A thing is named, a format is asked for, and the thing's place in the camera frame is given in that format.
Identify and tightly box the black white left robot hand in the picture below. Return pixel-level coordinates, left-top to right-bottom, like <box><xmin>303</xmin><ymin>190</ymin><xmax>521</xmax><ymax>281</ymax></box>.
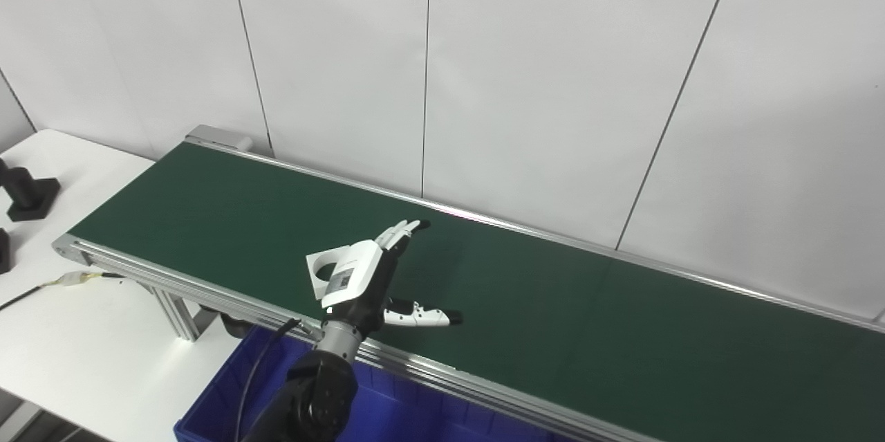
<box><xmin>319</xmin><ymin>219</ymin><xmax>463</xmax><ymax>342</ymax></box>

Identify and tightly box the white block with round hole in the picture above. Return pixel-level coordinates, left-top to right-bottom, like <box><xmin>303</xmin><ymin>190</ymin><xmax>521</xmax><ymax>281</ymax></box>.
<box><xmin>306</xmin><ymin>243</ymin><xmax>360</xmax><ymax>301</ymax></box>

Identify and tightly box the black conveyor motor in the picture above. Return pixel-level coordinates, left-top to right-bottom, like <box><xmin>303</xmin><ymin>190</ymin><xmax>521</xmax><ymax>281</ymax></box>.
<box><xmin>220</xmin><ymin>313</ymin><xmax>255</xmax><ymax>339</ymax></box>

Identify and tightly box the blue plastic bin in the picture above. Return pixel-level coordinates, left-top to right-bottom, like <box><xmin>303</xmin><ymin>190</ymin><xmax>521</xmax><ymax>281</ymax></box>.
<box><xmin>173</xmin><ymin>324</ymin><xmax>575</xmax><ymax>442</ymax></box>

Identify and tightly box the aluminium conveyor leg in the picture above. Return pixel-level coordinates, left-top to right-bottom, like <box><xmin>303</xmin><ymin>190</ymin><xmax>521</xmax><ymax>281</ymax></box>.
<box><xmin>149</xmin><ymin>283</ymin><xmax>215</xmax><ymax>342</ymax></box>

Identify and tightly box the green conveyor belt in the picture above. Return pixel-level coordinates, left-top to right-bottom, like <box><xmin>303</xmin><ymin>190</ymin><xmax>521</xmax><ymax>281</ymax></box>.
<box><xmin>52</xmin><ymin>125</ymin><xmax>885</xmax><ymax>442</ymax></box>

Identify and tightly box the grey conveyor end housing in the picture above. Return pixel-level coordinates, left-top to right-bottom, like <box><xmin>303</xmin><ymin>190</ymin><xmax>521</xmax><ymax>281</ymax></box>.
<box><xmin>185</xmin><ymin>125</ymin><xmax>253</xmax><ymax>152</ymax></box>

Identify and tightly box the black part with square base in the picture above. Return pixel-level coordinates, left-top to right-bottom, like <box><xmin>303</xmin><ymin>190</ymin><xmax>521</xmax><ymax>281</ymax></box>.
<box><xmin>0</xmin><ymin>158</ymin><xmax>61</xmax><ymax>223</ymax></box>

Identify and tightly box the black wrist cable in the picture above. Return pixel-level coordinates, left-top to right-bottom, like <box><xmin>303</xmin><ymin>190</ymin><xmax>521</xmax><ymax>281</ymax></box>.
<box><xmin>234</xmin><ymin>317</ymin><xmax>305</xmax><ymax>442</ymax></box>

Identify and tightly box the cable with white connector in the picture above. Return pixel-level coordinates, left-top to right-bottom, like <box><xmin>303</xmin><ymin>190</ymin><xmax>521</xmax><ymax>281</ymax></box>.
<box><xmin>0</xmin><ymin>271</ymin><xmax>125</xmax><ymax>311</ymax></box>

